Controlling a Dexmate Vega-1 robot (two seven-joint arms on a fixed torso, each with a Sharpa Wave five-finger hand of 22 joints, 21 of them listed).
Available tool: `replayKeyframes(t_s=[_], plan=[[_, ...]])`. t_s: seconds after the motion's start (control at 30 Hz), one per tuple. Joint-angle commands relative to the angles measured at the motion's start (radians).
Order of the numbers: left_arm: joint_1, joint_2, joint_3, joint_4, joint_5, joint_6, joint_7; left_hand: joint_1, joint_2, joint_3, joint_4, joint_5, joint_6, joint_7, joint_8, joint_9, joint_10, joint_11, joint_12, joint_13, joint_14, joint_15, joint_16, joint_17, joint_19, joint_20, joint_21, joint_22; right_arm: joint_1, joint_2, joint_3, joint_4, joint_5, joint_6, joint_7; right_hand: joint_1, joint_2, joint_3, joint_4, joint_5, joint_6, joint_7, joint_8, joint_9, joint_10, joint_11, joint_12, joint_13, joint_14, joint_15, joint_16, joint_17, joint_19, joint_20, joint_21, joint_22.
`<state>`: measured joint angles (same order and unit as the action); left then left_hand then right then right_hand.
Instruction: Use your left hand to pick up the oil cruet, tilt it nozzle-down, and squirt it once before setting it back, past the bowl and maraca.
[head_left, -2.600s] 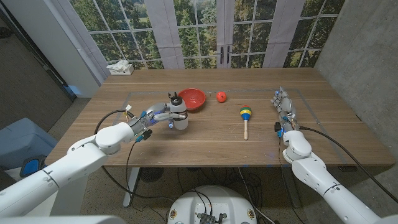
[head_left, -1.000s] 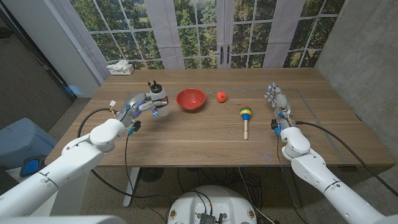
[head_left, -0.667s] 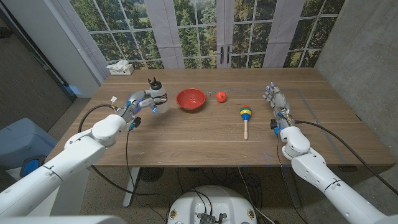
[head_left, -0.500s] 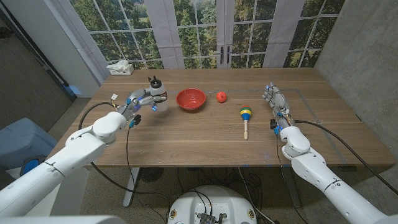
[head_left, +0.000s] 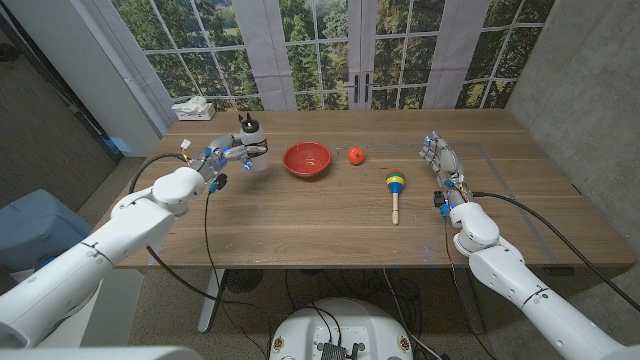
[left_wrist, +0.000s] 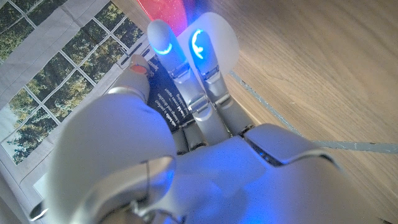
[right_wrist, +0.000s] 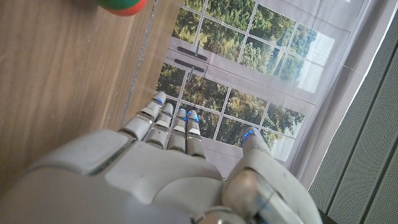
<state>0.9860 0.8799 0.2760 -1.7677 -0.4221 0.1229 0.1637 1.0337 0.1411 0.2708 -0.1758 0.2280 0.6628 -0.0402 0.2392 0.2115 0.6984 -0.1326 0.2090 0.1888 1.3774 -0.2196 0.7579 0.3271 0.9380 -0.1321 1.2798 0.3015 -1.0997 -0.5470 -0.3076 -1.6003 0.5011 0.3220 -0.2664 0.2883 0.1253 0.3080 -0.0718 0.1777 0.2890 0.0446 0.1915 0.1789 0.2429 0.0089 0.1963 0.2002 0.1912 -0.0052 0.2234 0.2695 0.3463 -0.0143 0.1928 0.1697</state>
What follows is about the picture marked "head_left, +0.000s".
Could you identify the red toy tomato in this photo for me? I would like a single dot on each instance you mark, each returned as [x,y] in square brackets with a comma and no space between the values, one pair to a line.
[356,156]

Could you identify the colourful wooden maraca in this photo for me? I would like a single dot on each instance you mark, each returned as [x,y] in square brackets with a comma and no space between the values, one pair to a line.
[395,182]

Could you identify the blue plastic bin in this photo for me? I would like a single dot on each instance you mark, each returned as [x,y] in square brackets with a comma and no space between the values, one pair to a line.
[35,225]

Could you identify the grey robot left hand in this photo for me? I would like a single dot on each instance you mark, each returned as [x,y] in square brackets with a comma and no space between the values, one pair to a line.
[220,152]

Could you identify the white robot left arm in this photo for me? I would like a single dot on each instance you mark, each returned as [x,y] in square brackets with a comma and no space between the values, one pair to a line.
[100,245]

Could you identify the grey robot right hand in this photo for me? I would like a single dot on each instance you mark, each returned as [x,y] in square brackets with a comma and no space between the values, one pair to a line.
[447,162]

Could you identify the red bowl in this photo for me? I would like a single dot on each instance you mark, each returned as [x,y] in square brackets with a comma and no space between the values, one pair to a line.
[306,157]

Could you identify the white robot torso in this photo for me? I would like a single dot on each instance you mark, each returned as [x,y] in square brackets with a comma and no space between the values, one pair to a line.
[340,325]

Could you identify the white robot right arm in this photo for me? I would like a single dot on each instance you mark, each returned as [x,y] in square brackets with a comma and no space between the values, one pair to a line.
[525,295]

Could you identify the black round floor fan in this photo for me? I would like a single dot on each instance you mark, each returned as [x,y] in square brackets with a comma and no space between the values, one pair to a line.
[243,280]

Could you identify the printed window backdrop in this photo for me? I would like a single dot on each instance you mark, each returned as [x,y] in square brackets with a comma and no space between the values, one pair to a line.
[320,50]

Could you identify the grey table leg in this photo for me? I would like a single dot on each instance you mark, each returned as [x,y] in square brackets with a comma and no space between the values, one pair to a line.
[470,310]

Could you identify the white table leg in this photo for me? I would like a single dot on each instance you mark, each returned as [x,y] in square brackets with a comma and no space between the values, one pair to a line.
[210,310]

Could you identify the oil cruet with black nozzle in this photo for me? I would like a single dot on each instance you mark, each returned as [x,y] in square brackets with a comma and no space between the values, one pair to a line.
[251,135]

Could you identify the white tissue box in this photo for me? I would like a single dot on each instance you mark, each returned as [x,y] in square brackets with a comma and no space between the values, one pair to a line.
[196,112]

